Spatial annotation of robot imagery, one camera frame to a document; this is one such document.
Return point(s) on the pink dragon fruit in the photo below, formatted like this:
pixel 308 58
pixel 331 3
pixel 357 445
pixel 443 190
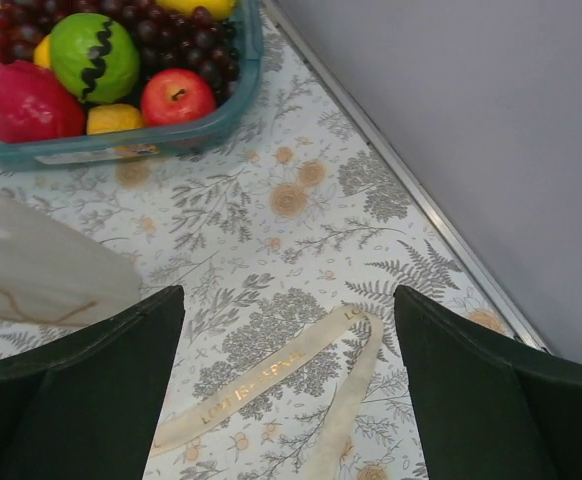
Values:
pixel 35 106

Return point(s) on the yellow fruit behind vase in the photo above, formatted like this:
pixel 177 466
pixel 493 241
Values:
pixel 112 118

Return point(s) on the white ceramic vase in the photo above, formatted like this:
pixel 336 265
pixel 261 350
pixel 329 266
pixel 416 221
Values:
pixel 53 275

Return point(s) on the dark red grape bunch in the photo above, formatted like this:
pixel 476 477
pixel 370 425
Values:
pixel 164 38

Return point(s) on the red apple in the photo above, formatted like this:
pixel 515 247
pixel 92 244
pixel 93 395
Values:
pixel 175 96

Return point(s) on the floral patterned table mat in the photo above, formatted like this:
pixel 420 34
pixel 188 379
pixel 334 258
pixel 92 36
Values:
pixel 293 216

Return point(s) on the small yellow lemon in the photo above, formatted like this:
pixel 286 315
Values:
pixel 41 55

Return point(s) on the green lime fruit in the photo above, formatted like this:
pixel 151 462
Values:
pixel 94 58

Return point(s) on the right yellow mango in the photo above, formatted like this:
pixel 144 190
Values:
pixel 219 9

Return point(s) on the teal plastic fruit basket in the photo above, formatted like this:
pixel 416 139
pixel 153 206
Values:
pixel 195 137

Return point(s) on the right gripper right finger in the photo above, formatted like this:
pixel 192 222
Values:
pixel 487 406

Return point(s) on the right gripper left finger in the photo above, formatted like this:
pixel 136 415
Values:
pixel 86 406

